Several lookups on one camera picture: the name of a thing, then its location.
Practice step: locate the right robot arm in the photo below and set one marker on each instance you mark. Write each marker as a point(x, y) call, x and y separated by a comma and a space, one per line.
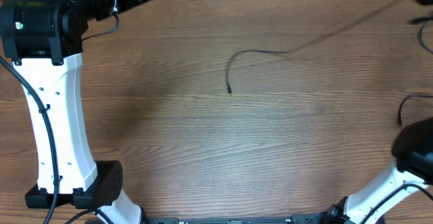
point(409, 171)

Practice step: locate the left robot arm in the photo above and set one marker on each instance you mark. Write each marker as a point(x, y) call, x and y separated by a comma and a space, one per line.
point(43, 46)

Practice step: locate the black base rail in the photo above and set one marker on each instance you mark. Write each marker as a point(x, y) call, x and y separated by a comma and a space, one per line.
point(236, 220)

